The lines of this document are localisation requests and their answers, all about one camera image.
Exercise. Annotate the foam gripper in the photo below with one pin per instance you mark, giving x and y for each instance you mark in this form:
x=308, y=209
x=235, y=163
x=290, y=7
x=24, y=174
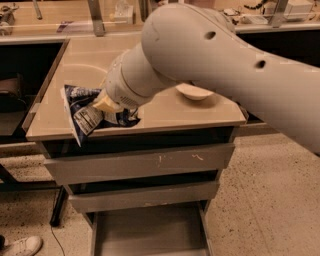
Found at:
x=116, y=87

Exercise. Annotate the blue chip bag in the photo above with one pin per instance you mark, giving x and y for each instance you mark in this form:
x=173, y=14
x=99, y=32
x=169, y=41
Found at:
x=84, y=118

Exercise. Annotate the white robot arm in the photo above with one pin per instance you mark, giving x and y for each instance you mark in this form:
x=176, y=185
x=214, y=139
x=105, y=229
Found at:
x=182, y=43

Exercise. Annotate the top grey drawer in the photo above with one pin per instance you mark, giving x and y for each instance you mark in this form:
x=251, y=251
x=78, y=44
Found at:
x=137, y=164

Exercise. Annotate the grey drawer cabinet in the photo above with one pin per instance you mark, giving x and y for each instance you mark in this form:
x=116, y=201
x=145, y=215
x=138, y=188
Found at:
x=170, y=120

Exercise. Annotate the middle grey drawer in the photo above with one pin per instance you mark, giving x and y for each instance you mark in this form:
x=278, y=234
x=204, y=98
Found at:
x=144, y=197

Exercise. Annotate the bottom open grey drawer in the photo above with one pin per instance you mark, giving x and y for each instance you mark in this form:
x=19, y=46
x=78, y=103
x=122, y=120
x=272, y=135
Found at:
x=167, y=230

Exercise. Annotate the white paper bowl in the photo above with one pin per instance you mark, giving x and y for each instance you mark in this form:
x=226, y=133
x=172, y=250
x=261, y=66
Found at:
x=192, y=92

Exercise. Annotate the white box on shelf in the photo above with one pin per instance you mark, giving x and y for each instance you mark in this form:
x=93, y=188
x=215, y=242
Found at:
x=123, y=12

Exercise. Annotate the black table leg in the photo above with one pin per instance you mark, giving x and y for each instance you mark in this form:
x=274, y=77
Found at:
x=58, y=207

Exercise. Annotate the white sneaker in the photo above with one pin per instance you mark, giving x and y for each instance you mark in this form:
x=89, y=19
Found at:
x=28, y=246

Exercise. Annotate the white box far right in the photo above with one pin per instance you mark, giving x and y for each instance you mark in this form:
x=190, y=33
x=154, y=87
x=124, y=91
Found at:
x=297, y=10

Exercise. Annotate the left metal bracket post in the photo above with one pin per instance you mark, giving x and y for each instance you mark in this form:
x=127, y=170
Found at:
x=96, y=17

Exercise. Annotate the metal bracket post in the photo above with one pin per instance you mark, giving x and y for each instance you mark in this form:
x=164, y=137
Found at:
x=276, y=18
x=96, y=17

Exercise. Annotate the right metal bracket post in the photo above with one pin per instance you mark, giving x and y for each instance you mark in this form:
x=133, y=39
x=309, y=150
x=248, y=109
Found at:
x=276, y=18

